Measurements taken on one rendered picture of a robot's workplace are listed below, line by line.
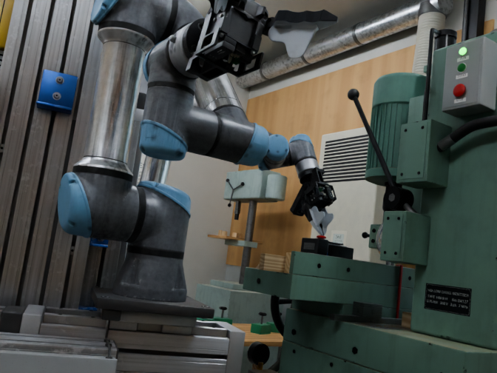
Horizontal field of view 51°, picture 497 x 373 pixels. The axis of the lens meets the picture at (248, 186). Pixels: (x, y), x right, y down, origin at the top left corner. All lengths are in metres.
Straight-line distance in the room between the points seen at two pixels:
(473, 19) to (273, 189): 1.61
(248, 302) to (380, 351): 2.43
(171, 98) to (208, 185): 3.79
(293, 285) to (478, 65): 0.65
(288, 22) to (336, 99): 3.23
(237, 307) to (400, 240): 2.42
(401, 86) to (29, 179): 1.01
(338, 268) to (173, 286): 0.48
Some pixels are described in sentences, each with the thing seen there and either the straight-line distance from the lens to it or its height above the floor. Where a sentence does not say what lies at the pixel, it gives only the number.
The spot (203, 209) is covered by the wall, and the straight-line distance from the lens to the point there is 4.55.
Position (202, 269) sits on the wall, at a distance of 4.57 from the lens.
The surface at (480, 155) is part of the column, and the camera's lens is 1.29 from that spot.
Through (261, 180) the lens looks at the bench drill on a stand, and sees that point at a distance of 3.68.
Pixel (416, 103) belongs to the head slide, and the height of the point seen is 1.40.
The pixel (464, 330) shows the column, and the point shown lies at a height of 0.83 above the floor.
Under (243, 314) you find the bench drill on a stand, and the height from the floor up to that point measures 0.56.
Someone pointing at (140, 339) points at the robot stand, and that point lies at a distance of 1.05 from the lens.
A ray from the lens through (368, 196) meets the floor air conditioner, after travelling 3.05.
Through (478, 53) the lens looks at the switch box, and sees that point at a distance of 1.30.
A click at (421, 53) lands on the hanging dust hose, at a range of 3.26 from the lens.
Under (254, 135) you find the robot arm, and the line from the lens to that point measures 0.87.
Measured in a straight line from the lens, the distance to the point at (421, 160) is 1.27.
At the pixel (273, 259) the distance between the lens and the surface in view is 1.26.
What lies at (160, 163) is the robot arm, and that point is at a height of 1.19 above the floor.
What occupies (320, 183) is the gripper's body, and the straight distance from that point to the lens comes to 1.61.
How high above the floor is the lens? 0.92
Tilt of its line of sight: 8 degrees up
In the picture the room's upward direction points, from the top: 7 degrees clockwise
